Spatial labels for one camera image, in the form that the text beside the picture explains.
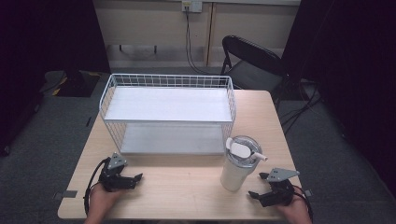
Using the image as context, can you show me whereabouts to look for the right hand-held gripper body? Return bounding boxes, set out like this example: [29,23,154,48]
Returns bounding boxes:
[261,167,301,208]

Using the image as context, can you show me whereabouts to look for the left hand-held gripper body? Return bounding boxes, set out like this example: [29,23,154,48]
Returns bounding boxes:
[98,151,134,192]

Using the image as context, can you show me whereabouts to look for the white tumbler with straw lid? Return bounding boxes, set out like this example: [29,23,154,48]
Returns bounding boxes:
[219,134,269,192]

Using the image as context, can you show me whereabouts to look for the person's right hand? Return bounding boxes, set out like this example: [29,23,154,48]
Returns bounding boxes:
[275,193,313,224]

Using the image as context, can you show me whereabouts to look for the black stand base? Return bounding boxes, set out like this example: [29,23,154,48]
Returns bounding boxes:
[55,69,102,98]

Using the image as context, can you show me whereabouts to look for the black folding chair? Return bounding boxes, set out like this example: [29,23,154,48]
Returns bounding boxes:
[219,35,290,95]

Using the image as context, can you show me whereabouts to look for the black curtain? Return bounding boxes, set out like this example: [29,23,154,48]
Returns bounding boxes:
[0,0,111,157]
[280,0,396,200]

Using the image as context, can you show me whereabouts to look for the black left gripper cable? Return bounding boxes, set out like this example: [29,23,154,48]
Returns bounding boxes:
[83,157,112,217]

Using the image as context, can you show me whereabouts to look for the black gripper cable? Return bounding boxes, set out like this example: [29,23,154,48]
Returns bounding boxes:
[83,157,112,217]
[291,184,314,222]

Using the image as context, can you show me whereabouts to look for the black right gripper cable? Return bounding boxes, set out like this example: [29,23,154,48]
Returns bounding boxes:
[291,184,314,222]

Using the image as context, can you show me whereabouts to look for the white wire shelf rack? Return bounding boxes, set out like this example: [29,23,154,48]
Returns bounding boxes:
[98,73,237,157]

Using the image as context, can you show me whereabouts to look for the black floor cables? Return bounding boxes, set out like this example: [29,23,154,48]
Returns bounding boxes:
[277,78,325,135]

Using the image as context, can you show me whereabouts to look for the black wall outlet cable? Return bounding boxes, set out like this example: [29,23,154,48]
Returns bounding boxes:
[184,10,220,77]

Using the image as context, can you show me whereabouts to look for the white wall outlet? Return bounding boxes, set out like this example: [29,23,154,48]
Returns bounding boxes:
[181,0,204,14]

